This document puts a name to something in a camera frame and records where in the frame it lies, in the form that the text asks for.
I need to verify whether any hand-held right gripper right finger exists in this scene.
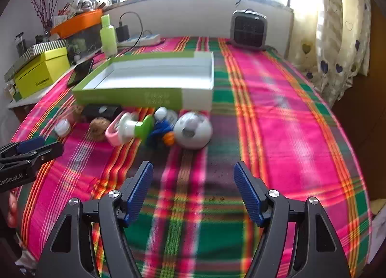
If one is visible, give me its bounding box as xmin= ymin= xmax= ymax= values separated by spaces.
xmin=234 ymin=162 xmax=352 ymax=278

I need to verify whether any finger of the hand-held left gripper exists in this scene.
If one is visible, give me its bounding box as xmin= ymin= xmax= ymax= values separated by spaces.
xmin=0 ymin=142 xmax=64 ymax=171
xmin=0 ymin=137 xmax=44 ymax=156

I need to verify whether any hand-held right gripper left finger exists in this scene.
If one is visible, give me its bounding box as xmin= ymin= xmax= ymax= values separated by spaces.
xmin=35 ymin=161 xmax=154 ymax=278

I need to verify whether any blue orange hair tie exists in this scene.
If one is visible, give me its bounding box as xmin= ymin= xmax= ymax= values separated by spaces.
xmin=147 ymin=118 xmax=175 ymax=147

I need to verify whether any white green spool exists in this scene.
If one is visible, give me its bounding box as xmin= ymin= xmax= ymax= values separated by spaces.
xmin=116 ymin=114 xmax=154 ymax=145

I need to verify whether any black rectangular device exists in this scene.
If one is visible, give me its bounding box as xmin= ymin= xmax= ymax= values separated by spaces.
xmin=81 ymin=104 xmax=124 ymax=122

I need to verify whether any white oval knob device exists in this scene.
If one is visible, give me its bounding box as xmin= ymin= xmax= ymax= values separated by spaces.
xmin=173 ymin=111 xmax=213 ymax=149

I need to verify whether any small grey knob stand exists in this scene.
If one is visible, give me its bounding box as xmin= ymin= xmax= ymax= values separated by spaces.
xmin=154 ymin=106 xmax=178 ymax=125

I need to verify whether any green white cardboard box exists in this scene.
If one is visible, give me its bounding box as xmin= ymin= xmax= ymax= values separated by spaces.
xmin=72 ymin=51 xmax=215 ymax=112

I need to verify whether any person's left hand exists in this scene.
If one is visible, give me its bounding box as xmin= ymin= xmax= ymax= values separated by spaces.
xmin=7 ymin=192 xmax=19 ymax=227

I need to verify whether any pink green plaid blanket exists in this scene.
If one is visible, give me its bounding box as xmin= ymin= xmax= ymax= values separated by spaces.
xmin=10 ymin=36 xmax=371 ymax=278

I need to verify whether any yellow green box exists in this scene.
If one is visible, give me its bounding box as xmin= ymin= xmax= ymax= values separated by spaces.
xmin=14 ymin=47 xmax=70 ymax=98

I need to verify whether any black smartphone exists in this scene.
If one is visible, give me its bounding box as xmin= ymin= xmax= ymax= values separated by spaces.
xmin=67 ymin=59 xmax=93 ymax=87

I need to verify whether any striped box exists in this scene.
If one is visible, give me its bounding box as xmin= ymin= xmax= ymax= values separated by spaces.
xmin=4 ymin=38 xmax=69 ymax=83

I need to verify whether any dark glass jar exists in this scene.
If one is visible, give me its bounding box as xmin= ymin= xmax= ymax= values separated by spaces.
xmin=15 ymin=33 xmax=27 ymax=55

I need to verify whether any glass tank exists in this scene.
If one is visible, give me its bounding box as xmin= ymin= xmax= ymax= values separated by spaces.
xmin=66 ymin=26 xmax=104 ymax=55

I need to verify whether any light green bottle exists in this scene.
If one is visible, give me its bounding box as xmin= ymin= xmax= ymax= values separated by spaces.
xmin=100 ymin=14 xmax=118 ymax=58

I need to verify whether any orange box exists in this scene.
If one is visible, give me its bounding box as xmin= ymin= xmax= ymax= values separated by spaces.
xmin=50 ymin=9 xmax=103 ymax=39

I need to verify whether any pile of plastic bags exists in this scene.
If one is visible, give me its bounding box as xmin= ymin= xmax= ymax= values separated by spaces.
xmin=59 ymin=0 xmax=106 ymax=16

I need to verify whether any white power strip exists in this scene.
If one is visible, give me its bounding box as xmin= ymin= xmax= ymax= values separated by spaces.
xmin=117 ymin=33 xmax=161 ymax=47

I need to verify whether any grey space heater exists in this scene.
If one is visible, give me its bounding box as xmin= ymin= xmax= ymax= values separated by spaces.
xmin=230 ymin=9 xmax=268 ymax=51

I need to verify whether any heart print curtain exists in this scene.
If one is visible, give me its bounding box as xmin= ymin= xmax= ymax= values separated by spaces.
xmin=297 ymin=0 xmax=371 ymax=107

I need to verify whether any black charger with cable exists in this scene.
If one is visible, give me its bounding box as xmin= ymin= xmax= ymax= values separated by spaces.
xmin=116 ymin=11 xmax=143 ymax=46

